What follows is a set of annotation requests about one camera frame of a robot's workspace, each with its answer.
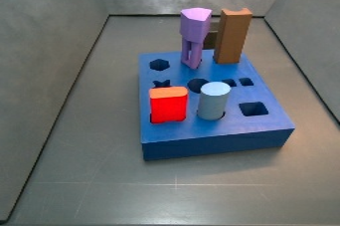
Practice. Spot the red block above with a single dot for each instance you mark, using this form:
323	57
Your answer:
169	104

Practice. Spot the light blue cylinder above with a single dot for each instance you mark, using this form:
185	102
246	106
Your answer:
213	99

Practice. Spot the blue shape-sorter base block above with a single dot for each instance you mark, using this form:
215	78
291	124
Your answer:
254	123

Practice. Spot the purple pentagon-top block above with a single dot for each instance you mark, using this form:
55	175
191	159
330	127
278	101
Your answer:
194	29

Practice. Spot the brown notched block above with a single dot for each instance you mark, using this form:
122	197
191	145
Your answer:
234	24

